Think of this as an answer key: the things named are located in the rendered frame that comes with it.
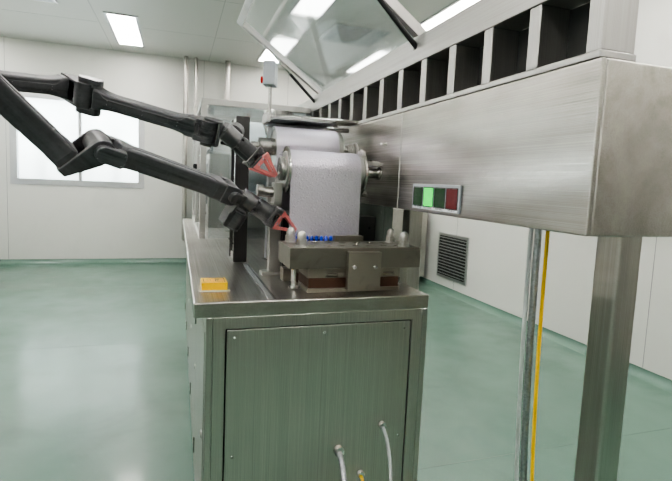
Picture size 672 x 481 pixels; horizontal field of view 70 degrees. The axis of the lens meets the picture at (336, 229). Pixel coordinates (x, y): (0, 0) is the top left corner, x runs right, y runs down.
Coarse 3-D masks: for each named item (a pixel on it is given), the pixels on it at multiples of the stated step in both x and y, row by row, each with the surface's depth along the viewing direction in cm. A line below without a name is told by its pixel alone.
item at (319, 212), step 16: (304, 192) 152; (320, 192) 153; (336, 192) 155; (352, 192) 157; (304, 208) 152; (320, 208) 154; (336, 208) 156; (352, 208) 157; (304, 224) 153; (320, 224) 154; (336, 224) 156; (352, 224) 158
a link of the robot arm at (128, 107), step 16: (80, 80) 142; (96, 80) 143; (96, 96) 143; (112, 96) 144; (80, 112) 146; (96, 112) 146; (128, 112) 144; (144, 112) 144; (160, 112) 144; (176, 112) 148; (176, 128) 146; (192, 128) 145; (208, 128) 145
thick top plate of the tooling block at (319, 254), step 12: (288, 252) 134; (300, 252) 133; (312, 252) 134; (324, 252) 135; (336, 252) 136; (384, 252) 141; (396, 252) 142; (408, 252) 143; (288, 264) 134; (300, 264) 133; (312, 264) 134; (324, 264) 135; (336, 264) 137; (384, 264) 141; (396, 264) 142; (408, 264) 144
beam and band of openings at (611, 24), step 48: (480, 0) 112; (528, 0) 97; (576, 0) 91; (624, 0) 81; (432, 48) 133; (480, 48) 124; (528, 48) 97; (576, 48) 94; (624, 48) 82; (336, 96) 213; (384, 96) 166; (432, 96) 138
